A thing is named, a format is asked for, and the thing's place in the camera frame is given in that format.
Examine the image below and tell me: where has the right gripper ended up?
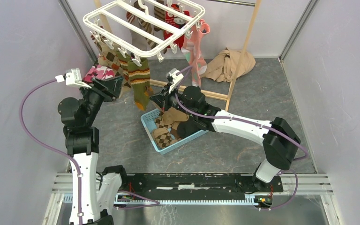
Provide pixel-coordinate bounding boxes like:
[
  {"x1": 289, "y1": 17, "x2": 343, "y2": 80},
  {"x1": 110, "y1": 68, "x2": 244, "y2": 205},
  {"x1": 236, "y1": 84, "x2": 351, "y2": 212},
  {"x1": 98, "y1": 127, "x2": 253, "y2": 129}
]
[{"x1": 150, "y1": 82, "x2": 196, "y2": 118}]

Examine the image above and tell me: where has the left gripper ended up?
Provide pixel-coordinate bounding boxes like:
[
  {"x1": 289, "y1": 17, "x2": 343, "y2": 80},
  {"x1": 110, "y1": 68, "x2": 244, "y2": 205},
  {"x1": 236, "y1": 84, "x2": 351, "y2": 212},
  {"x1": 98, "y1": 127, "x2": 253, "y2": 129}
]
[{"x1": 77, "y1": 75, "x2": 125, "y2": 126}]

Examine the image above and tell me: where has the white plastic clip hanger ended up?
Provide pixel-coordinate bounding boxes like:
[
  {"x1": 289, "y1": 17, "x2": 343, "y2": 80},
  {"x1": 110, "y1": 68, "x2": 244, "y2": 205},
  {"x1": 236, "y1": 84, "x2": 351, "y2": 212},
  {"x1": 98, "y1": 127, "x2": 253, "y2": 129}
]
[{"x1": 82, "y1": 0, "x2": 205, "y2": 66}]

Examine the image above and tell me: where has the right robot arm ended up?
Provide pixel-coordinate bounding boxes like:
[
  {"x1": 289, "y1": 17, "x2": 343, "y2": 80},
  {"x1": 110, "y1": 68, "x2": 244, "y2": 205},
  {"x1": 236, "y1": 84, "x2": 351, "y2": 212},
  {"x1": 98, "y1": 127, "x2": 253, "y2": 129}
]
[{"x1": 150, "y1": 86, "x2": 301, "y2": 191}]

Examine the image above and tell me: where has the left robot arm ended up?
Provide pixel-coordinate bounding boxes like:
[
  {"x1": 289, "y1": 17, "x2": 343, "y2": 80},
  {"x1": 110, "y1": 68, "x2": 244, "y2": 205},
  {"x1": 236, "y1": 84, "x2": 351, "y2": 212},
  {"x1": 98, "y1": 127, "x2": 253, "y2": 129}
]
[{"x1": 58, "y1": 76, "x2": 128, "y2": 225}]

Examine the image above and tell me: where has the tan sock in basket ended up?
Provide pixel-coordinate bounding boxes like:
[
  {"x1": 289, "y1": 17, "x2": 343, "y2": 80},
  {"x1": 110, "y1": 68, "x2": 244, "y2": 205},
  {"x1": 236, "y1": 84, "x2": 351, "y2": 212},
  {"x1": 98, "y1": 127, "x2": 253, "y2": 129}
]
[{"x1": 162, "y1": 107, "x2": 189, "y2": 125}]

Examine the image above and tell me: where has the pink camouflage cloth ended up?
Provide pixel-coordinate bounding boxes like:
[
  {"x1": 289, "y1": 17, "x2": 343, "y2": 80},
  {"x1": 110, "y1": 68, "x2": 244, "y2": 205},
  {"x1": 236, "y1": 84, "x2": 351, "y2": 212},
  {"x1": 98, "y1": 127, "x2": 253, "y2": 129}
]
[{"x1": 82, "y1": 64, "x2": 115, "y2": 83}]

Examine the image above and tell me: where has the blue plastic basket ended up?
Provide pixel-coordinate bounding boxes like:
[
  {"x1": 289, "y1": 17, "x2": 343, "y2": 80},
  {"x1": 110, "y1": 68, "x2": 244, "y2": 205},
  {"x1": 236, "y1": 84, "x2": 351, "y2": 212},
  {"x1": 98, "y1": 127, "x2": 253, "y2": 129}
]
[{"x1": 141, "y1": 109, "x2": 207, "y2": 155}]

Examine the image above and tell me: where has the green striped sock left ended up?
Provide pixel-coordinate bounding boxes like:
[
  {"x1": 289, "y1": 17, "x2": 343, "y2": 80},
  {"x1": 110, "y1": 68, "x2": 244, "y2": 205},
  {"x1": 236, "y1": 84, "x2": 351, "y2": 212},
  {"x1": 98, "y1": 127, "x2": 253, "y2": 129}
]
[{"x1": 118, "y1": 54, "x2": 132, "y2": 88}]

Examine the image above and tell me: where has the green striped sock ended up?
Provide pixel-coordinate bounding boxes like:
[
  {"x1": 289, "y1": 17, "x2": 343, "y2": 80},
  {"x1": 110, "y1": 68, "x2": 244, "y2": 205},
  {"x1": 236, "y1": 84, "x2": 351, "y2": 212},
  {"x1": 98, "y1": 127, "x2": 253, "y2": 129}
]
[
  {"x1": 118, "y1": 54, "x2": 132, "y2": 88},
  {"x1": 127, "y1": 58, "x2": 153, "y2": 111}
]

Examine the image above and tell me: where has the green striped sock right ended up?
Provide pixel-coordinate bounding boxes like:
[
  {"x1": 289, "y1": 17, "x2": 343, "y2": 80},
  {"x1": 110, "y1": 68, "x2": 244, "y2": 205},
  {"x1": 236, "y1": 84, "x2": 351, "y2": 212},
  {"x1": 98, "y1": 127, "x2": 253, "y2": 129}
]
[{"x1": 127, "y1": 58, "x2": 153, "y2": 111}]

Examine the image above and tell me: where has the argyle sock in basket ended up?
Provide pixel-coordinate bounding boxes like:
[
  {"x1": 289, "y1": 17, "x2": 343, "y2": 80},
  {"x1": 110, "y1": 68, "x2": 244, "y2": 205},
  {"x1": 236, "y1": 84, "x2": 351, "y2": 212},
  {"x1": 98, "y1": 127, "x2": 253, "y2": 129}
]
[{"x1": 151, "y1": 115, "x2": 182, "y2": 149}]

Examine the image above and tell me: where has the black sock in basket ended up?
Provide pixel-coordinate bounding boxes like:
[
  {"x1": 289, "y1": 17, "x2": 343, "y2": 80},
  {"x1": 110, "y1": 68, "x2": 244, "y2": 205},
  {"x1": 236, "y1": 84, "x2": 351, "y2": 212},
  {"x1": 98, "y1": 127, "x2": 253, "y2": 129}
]
[{"x1": 175, "y1": 117, "x2": 208, "y2": 138}]

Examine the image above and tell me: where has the pink sock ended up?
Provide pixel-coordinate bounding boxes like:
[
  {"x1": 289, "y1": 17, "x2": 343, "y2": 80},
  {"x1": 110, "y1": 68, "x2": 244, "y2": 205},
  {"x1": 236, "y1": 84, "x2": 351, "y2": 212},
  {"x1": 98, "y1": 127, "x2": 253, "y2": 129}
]
[{"x1": 181, "y1": 19, "x2": 210, "y2": 87}]

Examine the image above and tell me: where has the beige cloth pile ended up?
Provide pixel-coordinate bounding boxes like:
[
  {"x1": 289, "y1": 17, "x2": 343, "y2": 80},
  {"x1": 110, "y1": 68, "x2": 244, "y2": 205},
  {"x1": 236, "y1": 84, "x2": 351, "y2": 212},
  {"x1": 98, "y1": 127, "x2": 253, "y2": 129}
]
[{"x1": 201, "y1": 48, "x2": 256, "y2": 83}]

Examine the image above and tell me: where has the red snowflake sock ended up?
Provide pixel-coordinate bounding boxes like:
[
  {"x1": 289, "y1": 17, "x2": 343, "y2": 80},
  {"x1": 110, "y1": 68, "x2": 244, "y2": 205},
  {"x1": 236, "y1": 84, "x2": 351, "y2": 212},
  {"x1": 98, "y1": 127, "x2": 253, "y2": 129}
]
[{"x1": 165, "y1": 3, "x2": 190, "y2": 48}]

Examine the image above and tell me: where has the brown striped sock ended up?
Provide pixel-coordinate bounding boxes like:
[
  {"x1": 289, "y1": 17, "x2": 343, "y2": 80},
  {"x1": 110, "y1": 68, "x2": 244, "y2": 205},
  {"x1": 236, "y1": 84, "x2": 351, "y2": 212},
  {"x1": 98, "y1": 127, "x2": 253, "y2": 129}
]
[{"x1": 126, "y1": 6, "x2": 165, "y2": 51}]

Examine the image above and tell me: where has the wooden frame stand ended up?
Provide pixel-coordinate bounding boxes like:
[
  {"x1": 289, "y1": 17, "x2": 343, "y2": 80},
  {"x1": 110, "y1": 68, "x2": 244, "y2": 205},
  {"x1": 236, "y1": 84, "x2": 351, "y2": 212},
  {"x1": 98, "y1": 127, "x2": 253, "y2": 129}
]
[{"x1": 82, "y1": 0, "x2": 255, "y2": 103}]

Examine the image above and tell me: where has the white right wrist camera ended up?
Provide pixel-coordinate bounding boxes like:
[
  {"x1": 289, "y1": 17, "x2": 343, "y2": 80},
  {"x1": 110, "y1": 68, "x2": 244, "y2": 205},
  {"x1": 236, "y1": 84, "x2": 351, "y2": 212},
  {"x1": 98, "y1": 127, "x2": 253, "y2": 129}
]
[{"x1": 166, "y1": 68, "x2": 184, "y2": 94}]

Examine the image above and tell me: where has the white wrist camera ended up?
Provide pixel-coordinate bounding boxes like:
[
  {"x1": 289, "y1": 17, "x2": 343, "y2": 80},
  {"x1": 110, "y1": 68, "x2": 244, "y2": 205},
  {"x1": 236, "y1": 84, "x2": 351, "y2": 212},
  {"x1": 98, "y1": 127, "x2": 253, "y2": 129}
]
[
  {"x1": 55, "y1": 68, "x2": 91, "y2": 89},
  {"x1": 166, "y1": 68, "x2": 184, "y2": 94}
]

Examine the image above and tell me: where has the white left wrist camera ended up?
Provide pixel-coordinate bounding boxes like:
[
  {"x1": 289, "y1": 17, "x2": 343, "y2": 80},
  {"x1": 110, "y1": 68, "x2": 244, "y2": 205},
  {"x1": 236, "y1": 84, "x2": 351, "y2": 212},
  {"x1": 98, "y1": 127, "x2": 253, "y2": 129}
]
[{"x1": 55, "y1": 68, "x2": 91, "y2": 89}]

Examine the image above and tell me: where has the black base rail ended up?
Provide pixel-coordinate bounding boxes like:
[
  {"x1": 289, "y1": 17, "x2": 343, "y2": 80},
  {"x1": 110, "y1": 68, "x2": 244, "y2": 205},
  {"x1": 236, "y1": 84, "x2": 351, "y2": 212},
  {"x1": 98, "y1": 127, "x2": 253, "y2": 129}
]
[{"x1": 120, "y1": 173, "x2": 284, "y2": 201}]

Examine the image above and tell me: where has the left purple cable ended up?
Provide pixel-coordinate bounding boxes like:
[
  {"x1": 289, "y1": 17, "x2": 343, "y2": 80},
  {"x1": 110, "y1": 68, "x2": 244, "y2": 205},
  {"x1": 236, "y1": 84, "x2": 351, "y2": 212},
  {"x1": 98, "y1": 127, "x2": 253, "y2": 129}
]
[{"x1": 19, "y1": 78, "x2": 160, "y2": 225}]

